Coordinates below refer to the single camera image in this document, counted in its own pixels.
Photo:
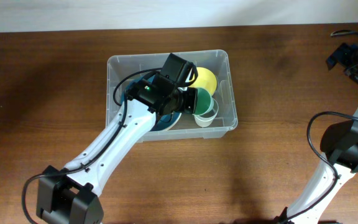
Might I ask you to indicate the green cup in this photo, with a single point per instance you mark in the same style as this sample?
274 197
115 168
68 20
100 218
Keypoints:
204 103

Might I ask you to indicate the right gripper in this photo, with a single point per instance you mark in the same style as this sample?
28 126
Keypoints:
342 56

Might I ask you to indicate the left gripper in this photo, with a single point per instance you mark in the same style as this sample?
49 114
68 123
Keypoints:
189 104

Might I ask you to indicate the yellow bowl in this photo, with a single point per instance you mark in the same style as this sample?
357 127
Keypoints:
206 80

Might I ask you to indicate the clear plastic storage container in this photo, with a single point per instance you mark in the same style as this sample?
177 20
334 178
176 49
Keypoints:
120 66

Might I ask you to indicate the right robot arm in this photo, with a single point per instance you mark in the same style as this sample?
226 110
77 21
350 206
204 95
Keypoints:
338 150

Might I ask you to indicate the cream plate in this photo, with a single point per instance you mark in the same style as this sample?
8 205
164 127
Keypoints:
173 123

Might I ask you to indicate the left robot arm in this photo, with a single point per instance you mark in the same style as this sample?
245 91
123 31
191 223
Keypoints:
71 195

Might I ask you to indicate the grey cup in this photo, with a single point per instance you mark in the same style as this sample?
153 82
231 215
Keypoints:
206 119

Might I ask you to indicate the dark blue plate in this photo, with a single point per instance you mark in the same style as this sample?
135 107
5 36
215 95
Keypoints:
161 122

